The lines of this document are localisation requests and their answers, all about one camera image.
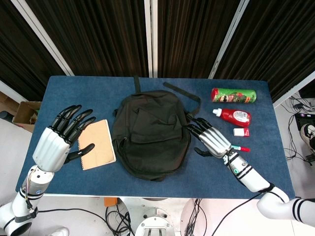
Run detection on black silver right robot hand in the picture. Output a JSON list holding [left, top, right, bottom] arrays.
[[186, 117, 233, 158]]

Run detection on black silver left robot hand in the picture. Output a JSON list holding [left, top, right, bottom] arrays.
[[32, 104, 96, 173]]

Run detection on brown spiral notebook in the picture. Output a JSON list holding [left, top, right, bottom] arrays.
[[77, 119, 117, 171]]

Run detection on black backpack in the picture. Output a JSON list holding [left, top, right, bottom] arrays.
[[112, 75, 202, 182]]

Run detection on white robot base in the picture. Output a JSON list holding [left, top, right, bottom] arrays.
[[134, 198, 178, 236]]

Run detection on white red eraser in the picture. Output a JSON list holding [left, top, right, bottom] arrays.
[[232, 127, 251, 137]]

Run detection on red ketchup bottle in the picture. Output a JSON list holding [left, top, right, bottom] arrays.
[[212, 108, 252, 128]]

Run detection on cardboard box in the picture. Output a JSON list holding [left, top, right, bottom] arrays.
[[12, 100, 42, 133]]

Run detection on green chips can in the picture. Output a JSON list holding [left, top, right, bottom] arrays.
[[210, 88, 257, 104]]

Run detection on dark grey cylinder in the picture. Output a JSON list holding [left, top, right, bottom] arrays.
[[0, 110, 16, 123]]

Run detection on blue table mat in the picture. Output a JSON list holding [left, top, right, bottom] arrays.
[[15, 75, 295, 200]]

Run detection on orange plastic piece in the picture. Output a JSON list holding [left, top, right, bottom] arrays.
[[103, 197, 118, 207]]

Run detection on black pleated curtain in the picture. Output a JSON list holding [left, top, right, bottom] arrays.
[[157, 0, 240, 79], [0, 0, 67, 102], [24, 0, 148, 77], [216, 0, 315, 102]]

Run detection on black white sneaker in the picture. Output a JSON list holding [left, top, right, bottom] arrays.
[[300, 123, 315, 148]]

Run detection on tangled black cables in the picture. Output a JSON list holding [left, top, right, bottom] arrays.
[[280, 95, 315, 175]]

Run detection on white frame post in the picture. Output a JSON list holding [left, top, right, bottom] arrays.
[[11, 0, 74, 76], [273, 73, 315, 109], [209, 0, 251, 79], [144, 0, 158, 78]]

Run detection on black floor cable bundle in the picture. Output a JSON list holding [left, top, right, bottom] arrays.
[[105, 206, 135, 236]]

